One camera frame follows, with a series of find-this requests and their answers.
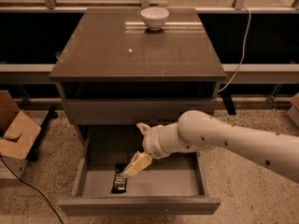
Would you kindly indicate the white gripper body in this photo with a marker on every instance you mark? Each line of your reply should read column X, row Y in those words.
column 151, row 143

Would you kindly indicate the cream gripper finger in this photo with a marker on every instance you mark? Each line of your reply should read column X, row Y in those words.
column 143, row 128
column 139, row 162

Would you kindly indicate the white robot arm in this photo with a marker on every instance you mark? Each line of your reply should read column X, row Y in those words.
column 196, row 130

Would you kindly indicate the closed grey top drawer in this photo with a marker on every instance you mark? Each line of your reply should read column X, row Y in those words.
column 127, row 112

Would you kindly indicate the open grey middle drawer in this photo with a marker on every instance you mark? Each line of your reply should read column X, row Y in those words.
column 171, row 186

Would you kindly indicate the grey drawer cabinet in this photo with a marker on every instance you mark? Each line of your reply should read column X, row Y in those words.
column 113, row 55

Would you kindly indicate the black stand foot right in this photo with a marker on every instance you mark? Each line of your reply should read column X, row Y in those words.
column 228, row 103

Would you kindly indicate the black stand foot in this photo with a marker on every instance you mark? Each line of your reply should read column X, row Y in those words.
column 228, row 103
column 33, row 153

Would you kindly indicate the black stand foot left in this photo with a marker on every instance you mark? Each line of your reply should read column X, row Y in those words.
column 33, row 153

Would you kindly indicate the white ceramic bowl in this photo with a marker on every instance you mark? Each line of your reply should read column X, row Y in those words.
column 154, row 17

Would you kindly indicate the open cardboard box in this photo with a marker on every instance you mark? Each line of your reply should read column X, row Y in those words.
column 18, row 133

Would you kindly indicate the cardboard box at right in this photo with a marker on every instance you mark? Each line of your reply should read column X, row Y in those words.
column 293, row 113

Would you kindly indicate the grey metal window rail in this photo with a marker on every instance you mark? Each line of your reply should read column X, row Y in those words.
column 246, row 74

